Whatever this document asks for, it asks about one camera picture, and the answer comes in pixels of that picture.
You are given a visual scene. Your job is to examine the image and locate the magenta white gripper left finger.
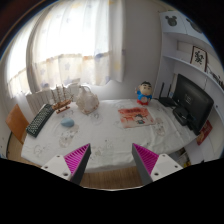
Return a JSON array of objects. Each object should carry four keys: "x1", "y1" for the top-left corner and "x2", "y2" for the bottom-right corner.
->
[{"x1": 42, "y1": 144, "x2": 91, "y2": 185}]

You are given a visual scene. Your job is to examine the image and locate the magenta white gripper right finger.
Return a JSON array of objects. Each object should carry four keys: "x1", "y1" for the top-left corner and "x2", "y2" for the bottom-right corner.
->
[{"x1": 132, "y1": 143, "x2": 182, "y2": 185}]

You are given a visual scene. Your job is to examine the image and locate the white patterned tablecloth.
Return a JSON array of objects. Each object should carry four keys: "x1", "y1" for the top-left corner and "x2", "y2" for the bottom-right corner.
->
[{"x1": 21, "y1": 99, "x2": 196, "y2": 172}]

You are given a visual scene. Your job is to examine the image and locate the black keyboard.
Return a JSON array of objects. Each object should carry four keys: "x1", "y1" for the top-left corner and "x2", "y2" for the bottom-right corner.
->
[{"x1": 26, "y1": 104, "x2": 54, "y2": 137}]

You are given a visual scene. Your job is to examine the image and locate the wooden model sailing ship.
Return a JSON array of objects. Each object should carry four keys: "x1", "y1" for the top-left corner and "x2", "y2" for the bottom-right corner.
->
[{"x1": 51, "y1": 86, "x2": 73, "y2": 114}]

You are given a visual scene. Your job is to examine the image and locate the black wifi router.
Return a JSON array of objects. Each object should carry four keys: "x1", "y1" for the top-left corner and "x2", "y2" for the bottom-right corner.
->
[{"x1": 158, "y1": 82, "x2": 177, "y2": 107}]

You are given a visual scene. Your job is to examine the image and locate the red booklet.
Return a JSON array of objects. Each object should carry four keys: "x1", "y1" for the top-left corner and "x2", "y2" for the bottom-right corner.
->
[{"x1": 196, "y1": 120, "x2": 212, "y2": 145}]

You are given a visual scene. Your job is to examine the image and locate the wooden chair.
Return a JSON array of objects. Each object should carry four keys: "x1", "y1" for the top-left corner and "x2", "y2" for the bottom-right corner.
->
[{"x1": 6, "y1": 104, "x2": 29, "y2": 144}]

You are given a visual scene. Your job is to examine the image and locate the white radiator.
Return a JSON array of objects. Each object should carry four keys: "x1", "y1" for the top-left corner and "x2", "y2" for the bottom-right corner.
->
[{"x1": 26, "y1": 83, "x2": 79, "y2": 115}]

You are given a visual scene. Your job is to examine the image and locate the cartoon boy figurine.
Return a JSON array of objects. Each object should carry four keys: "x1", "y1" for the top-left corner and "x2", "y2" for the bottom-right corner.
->
[{"x1": 135, "y1": 81, "x2": 152, "y2": 105}]

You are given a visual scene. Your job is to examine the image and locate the black computer monitor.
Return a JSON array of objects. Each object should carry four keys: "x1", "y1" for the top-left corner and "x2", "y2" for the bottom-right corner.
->
[{"x1": 172, "y1": 74, "x2": 214, "y2": 136}]

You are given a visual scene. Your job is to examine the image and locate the framed calligraphy picture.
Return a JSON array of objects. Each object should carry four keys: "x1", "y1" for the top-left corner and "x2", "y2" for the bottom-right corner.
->
[{"x1": 190, "y1": 46, "x2": 207, "y2": 72}]

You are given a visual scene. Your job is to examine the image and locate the white sheer curtain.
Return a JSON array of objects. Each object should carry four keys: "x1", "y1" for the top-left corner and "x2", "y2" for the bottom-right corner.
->
[{"x1": 4, "y1": 0, "x2": 125, "y2": 98}]

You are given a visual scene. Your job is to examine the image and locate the white wall shelf unit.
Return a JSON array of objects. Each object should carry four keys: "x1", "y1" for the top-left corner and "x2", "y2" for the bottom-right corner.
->
[{"x1": 153, "y1": 11, "x2": 224, "y2": 162}]

